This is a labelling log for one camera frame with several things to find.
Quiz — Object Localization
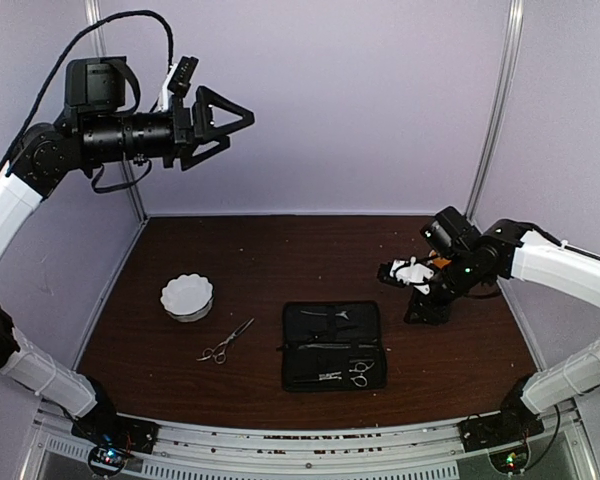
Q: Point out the white patterned mug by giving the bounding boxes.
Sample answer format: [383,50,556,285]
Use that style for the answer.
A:
[427,251,451,269]

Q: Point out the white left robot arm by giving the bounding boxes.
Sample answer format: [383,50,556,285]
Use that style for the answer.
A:
[0,57,255,444]

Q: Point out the silver scissors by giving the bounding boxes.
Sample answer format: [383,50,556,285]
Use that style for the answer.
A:
[317,361,375,388]
[196,318,255,365]

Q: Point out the white scalloped bowl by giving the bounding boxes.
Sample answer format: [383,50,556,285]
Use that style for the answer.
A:
[160,274,214,323]

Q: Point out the right aluminium frame post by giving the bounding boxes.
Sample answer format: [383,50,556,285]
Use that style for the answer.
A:
[465,0,524,220]

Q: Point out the black zip tool case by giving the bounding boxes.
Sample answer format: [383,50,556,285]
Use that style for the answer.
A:
[279,301,388,393]

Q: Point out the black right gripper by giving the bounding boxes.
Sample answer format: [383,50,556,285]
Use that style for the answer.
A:
[404,252,481,325]

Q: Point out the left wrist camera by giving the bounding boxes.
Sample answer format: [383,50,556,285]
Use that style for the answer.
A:
[156,56,199,112]

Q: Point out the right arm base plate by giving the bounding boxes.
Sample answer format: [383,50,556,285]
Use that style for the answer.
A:
[458,412,545,476]

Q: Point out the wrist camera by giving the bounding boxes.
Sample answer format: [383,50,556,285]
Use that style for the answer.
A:
[377,256,435,295]
[156,56,199,112]

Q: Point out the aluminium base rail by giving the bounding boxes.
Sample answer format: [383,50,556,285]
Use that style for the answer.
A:
[27,394,594,480]

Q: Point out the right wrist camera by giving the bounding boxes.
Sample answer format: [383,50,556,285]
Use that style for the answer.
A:
[377,256,435,295]

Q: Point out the aluminium frame post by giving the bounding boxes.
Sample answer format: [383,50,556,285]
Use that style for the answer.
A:
[83,0,148,224]
[465,0,524,220]

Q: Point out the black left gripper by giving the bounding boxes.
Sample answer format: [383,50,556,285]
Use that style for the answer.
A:
[80,83,256,170]

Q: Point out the left aluminium frame post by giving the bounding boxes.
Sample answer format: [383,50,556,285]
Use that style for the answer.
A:
[83,0,148,224]

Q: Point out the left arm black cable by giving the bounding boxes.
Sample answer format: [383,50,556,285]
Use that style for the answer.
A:
[9,13,176,196]

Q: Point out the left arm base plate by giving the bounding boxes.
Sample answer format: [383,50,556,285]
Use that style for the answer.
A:
[65,413,159,479]

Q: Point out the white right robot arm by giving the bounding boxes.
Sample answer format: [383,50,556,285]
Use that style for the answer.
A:
[378,206,600,442]

